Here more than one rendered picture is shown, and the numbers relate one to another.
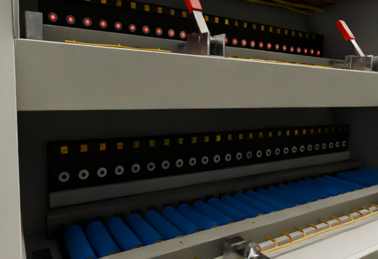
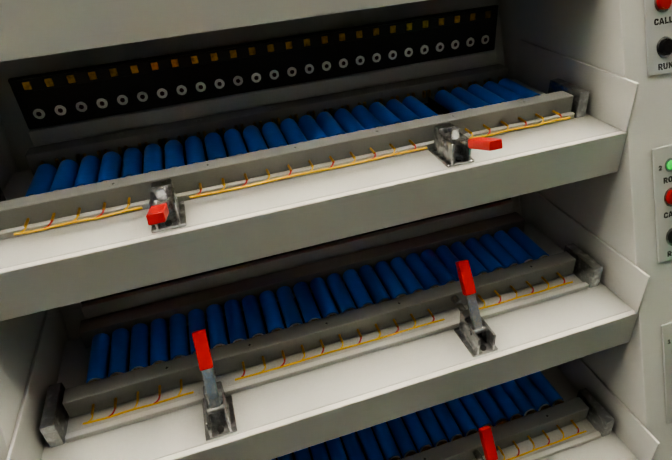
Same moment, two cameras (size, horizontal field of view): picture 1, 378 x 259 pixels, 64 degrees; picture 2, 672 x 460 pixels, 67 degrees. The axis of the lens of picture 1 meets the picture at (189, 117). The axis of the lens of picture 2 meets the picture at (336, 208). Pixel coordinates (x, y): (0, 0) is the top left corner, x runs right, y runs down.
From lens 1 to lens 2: 0.31 m
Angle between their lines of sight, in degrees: 31
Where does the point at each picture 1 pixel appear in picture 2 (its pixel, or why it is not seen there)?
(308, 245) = (271, 189)
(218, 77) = (108, 8)
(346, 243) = (317, 188)
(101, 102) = not seen: outside the picture
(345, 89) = not seen: outside the picture
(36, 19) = not seen: outside the picture
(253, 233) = (201, 176)
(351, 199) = (370, 136)
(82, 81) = not seen: outside the picture
